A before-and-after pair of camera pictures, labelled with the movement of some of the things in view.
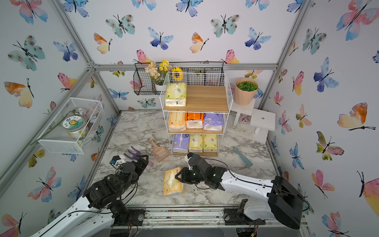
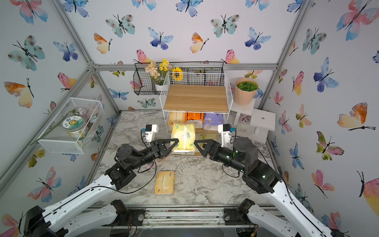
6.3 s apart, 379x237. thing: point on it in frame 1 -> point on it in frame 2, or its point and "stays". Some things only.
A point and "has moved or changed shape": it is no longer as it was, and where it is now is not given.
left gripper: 140,169 -> 156,150
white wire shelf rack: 196,104 stays
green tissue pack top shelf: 175,94 -> 186,135
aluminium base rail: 206,217 stays
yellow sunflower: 177,74 stays
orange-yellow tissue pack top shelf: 171,185 has moved or changed shape
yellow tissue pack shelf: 177,121 stays
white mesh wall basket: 70,130 stays
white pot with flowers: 158,73 stays
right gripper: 184,176 -> 214,145
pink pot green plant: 245,91 stays
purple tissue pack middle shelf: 213,122 stays
